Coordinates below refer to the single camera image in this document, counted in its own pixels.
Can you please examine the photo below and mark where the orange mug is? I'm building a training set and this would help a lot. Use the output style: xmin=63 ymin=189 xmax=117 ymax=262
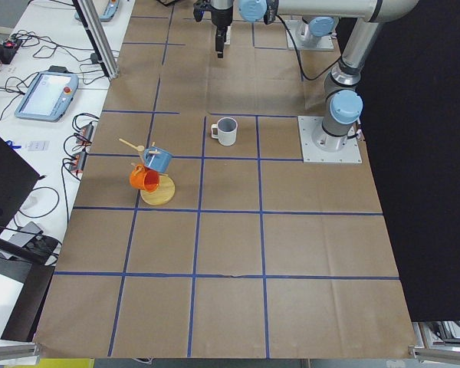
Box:
xmin=129 ymin=164 xmax=160 ymax=192

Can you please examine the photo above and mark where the brown paper table cover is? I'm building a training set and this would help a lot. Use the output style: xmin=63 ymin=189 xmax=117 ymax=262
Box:
xmin=35 ymin=1 xmax=415 ymax=358

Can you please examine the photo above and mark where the black monitor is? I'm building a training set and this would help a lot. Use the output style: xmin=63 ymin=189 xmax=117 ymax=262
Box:
xmin=0 ymin=137 xmax=53 ymax=265

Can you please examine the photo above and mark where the aluminium frame post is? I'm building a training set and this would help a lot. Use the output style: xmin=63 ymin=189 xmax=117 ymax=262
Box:
xmin=72 ymin=0 xmax=120 ymax=81

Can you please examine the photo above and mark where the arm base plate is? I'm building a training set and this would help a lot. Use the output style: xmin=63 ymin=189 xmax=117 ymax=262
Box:
xmin=285 ymin=16 xmax=336 ymax=51
xmin=297 ymin=116 xmax=362 ymax=164

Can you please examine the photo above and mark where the blue mug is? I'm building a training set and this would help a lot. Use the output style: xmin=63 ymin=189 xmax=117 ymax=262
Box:
xmin=143 ymin=146 xmax=173 ymax=173

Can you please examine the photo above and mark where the blue teach pendant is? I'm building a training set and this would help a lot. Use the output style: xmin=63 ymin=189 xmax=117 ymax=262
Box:
xmin=15 ymin=71 xmax=79 ymax=122
xmin=93 ymin=0 xmax=120 ymax=22

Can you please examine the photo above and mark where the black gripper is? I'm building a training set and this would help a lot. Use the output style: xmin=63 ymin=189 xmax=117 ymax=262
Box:
xmin=193 ymin=0 xmax=232 ymax=58

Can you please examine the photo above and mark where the wooden mug tree stand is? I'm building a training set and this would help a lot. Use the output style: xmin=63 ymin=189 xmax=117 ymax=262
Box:
xmin=118 ymin=138 xmax=176 ymax=205

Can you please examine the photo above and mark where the white grey mug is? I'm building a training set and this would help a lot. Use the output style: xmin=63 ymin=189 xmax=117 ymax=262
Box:
xmin=210 ymin=117 xmax=238 ymax=146

